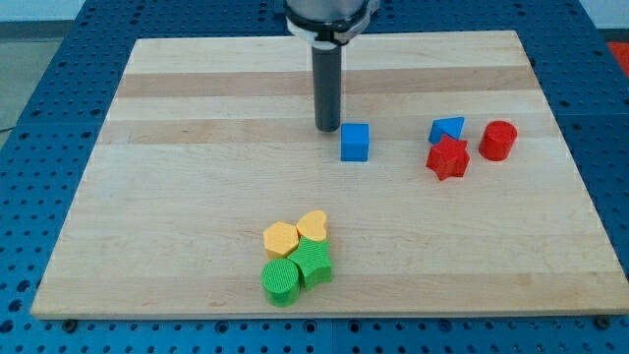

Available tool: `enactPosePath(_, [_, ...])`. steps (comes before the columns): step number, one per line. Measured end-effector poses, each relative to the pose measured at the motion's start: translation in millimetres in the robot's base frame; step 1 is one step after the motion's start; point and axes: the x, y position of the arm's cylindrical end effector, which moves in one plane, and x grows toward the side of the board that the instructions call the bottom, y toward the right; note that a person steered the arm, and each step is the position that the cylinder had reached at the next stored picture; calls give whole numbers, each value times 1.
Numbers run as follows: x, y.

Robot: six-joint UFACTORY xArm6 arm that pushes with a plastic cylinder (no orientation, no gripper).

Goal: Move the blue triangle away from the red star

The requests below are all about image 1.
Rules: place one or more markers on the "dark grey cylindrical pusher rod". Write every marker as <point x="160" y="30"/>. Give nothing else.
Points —
<point x="327" y="88"/>

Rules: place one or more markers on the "blue triangle block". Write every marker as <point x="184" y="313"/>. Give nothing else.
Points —
<point x="452" y="127"/>

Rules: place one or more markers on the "red star block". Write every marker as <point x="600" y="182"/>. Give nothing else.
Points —
<point x="448" y="158"/>

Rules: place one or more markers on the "green star block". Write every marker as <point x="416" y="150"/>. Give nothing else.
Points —
<point x="313" y="261"/>

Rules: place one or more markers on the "blue cube block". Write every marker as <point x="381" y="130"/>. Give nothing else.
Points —
<point x="355" y="142"/>

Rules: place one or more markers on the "wooden board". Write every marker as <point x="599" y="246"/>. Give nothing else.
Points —
<point x="209" y="141"/>

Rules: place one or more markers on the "yellow heart block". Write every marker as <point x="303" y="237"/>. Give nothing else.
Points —
<point x="313" y="225"/>

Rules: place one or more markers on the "yellow hexagon block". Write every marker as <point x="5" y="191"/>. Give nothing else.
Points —
<point x="280" y="239"/>

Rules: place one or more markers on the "red cylinder block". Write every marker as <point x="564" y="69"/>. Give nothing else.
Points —
<point x="497" y="140"/>

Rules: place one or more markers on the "green cylinder block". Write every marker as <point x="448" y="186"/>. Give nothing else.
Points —
<point x="280" y="279"/>

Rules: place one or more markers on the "blue perforated metal table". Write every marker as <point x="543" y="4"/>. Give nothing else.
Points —
<point x="44" y="157"/>

